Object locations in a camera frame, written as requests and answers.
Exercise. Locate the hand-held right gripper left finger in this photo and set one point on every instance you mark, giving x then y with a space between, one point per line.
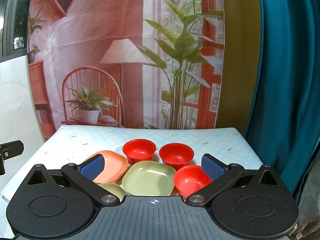
92 168

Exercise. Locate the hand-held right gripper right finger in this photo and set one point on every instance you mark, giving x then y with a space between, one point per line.
213 168

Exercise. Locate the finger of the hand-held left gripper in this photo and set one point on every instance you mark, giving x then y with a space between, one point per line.
13 148

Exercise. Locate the red bowl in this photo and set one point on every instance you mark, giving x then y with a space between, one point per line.
190 180
138 150
176 155

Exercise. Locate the pink square plate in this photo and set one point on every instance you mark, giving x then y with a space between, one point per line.
113 167

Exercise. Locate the small green plate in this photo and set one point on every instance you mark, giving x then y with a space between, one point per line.
112 188

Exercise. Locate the floral checked tablecloth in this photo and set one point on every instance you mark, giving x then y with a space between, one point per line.
175 135

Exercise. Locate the large green square plate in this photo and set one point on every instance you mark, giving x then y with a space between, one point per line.
147 180

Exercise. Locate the teal curtain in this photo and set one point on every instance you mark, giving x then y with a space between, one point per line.
287 80

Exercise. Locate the dark window frame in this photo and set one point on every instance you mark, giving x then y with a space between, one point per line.
11 17

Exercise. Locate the printed wall tapestry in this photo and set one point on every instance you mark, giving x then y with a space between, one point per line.
100 30

